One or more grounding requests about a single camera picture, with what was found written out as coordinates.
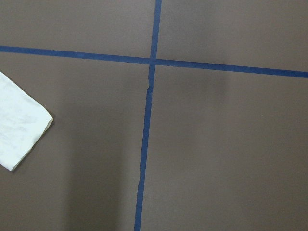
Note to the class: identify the cream long-sleeve shirt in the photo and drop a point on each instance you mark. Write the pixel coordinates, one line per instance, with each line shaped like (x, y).
(22, 123)

